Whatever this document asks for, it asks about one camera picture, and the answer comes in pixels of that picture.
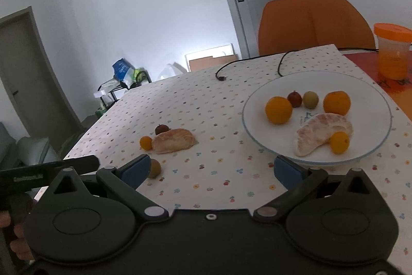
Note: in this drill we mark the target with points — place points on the red plum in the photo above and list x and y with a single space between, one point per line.
161 128
294 99

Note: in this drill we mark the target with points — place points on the person's left hand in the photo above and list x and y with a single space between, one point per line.
19 246

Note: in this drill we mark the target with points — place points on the green packet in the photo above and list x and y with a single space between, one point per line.
139 73

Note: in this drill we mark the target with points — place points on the orange lidded plastic container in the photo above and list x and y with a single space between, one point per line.
391 56

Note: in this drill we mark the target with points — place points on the clear plastic bag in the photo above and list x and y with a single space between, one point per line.
173 68

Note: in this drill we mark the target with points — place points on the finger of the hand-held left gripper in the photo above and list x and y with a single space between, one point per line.
85 163

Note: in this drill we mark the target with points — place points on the blue packet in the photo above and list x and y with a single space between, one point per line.
122 68

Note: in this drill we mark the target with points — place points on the green plum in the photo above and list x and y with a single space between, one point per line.
311 99
154 168

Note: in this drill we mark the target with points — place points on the grey room door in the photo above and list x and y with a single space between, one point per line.
29 75

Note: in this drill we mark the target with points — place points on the beige bread roll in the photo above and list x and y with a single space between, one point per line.
173 140

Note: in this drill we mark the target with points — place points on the black metal shoe rack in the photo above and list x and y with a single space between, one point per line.
111 94

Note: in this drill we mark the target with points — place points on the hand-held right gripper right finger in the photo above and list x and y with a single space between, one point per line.
286 170

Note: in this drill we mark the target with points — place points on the large orange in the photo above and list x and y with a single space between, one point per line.
278 109
336 103

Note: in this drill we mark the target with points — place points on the orange chair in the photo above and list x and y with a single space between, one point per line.
305 27

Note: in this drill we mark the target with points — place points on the small orange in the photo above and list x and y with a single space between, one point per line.
339 143
145 142

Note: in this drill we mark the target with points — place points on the green box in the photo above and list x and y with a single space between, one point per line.
99 112

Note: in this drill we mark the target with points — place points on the white framed board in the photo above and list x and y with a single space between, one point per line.
209 51

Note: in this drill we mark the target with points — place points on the red printed table mat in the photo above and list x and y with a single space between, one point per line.
363 65

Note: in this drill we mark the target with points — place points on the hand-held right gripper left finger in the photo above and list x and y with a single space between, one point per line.
136 170

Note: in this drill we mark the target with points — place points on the grey sofa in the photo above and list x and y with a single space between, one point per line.
29 149

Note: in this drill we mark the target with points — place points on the white blue-rimmed plate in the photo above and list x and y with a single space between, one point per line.
360 94

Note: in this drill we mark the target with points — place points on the brown cardboard sheet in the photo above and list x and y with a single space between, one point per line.
201 63

